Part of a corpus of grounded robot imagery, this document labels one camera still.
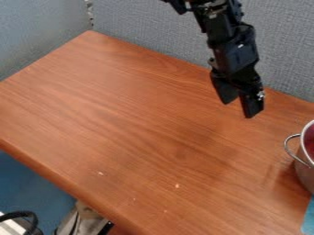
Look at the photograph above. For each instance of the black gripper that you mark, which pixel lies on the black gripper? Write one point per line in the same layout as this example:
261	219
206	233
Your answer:
236	57

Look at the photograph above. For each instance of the metal pot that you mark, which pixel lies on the metal pot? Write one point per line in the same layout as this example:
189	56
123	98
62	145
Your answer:
304	164

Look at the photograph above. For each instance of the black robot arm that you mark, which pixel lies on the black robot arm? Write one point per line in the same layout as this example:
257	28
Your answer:
212	11

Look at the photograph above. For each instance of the red object in pot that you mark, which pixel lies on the red object in pot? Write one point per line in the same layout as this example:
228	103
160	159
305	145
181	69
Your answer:
309	141

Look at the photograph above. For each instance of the metal table leg bracket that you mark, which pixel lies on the metal table leg bracket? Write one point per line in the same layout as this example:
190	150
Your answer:
83	221

